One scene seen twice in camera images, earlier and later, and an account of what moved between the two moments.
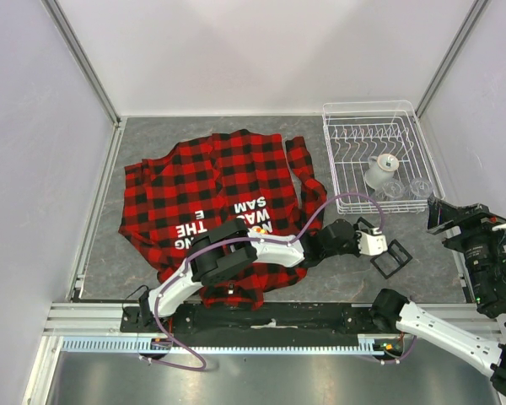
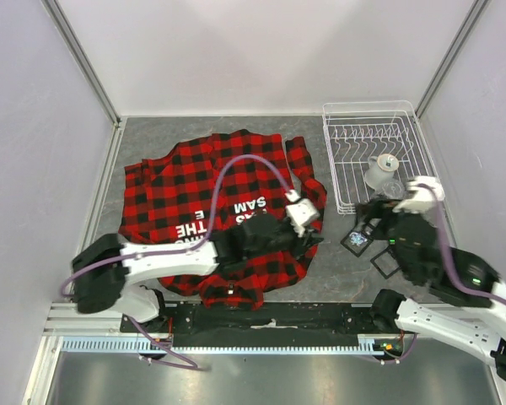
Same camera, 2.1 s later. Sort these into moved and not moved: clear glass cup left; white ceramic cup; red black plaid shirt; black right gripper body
Moved: black right gripper body
Not moved: white ceramic cup; red black plaid shirt; clear glass cup left
